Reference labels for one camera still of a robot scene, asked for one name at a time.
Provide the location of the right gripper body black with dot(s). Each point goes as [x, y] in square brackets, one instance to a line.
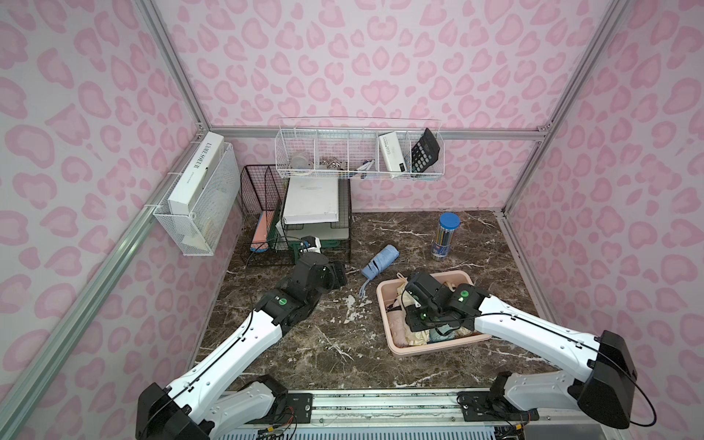
[414, 317]

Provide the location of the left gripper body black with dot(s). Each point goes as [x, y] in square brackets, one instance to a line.
[335, 274]

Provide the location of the cream umbrella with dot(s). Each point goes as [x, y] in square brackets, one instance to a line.
[461, 302]
[407, 333]

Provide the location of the mint green umbrella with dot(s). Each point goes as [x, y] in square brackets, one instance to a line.
[442, 334]

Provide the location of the pink plastic storage box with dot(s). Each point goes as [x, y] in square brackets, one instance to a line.
[387, 293]

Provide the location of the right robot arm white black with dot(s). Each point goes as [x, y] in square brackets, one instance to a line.
[595, 373]

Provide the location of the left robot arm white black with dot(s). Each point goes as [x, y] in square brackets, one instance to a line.
[196, 405]

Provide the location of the small white box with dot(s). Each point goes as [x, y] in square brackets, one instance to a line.
[391, 151]

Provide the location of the long white box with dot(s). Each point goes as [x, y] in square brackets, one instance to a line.
[196, 175]

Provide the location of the green document tray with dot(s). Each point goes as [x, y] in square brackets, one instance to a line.
[335, 241]

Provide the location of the white paper stack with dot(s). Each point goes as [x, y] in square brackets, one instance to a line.
[311, 200]

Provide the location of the blue lid pencil jar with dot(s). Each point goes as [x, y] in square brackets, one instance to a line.
[447, 226]

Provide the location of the black calculator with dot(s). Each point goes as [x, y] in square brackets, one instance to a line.
[425, 154]

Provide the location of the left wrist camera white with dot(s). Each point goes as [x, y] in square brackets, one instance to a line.
[310, 244]

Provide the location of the black wire file rack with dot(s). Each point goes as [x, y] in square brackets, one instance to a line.
[263, 194]

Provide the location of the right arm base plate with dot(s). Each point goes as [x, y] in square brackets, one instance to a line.
[484, 406]

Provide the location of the white wire side basket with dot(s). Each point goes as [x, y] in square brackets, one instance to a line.
[197, 234]

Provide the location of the white wire wall basket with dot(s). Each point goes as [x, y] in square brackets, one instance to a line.
[348, 147]

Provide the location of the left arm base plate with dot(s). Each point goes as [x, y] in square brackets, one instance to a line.
[297, 406]

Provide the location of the aluminium front rail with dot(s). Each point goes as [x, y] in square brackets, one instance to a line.
[417, 414]

